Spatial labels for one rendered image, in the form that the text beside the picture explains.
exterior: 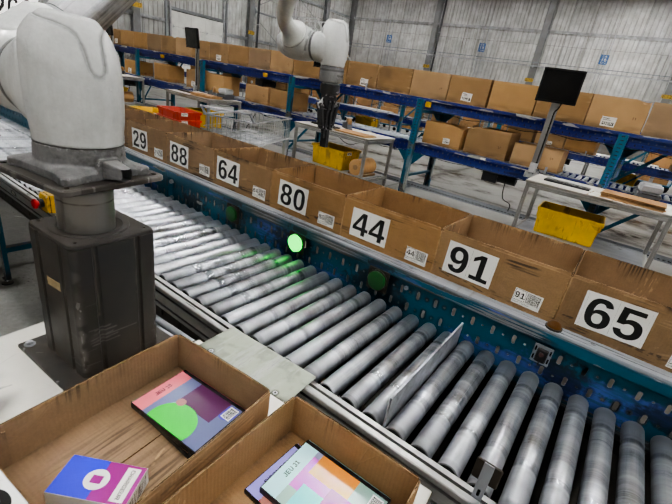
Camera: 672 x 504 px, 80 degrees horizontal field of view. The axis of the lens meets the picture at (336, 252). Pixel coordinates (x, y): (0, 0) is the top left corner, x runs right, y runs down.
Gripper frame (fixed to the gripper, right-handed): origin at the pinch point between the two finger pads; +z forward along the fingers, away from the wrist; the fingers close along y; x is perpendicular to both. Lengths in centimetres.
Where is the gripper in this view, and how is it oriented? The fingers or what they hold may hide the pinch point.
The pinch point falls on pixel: (324, 137)
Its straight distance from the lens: 166.8
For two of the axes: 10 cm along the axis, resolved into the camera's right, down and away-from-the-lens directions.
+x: -7.9, -3.4, 5.0
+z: -1.3, 9.0, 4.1
